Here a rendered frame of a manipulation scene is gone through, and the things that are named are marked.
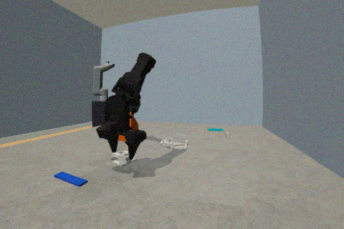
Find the blue flat rectangular plate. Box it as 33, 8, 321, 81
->
54, 172, 87, 187

